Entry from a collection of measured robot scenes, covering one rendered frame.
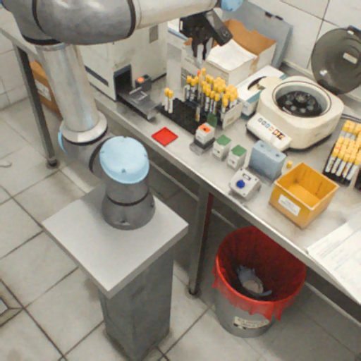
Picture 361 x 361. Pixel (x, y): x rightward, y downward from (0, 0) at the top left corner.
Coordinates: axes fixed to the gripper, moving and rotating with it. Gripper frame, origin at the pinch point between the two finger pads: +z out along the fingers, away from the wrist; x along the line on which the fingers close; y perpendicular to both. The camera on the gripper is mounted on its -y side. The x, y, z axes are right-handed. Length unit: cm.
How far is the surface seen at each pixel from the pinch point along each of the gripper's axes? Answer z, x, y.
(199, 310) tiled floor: 113, 18, -27
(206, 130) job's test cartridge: 18.3, 5.6, -9.4
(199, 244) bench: 68, 15, -19
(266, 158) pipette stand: 17.4, 2.2, -31.0
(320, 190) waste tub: 21, -3, -49
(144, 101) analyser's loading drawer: 21.0, 8.2, 18.2
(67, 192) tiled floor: 114, 20, 73
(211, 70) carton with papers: 15.1, -16.7, 9.1
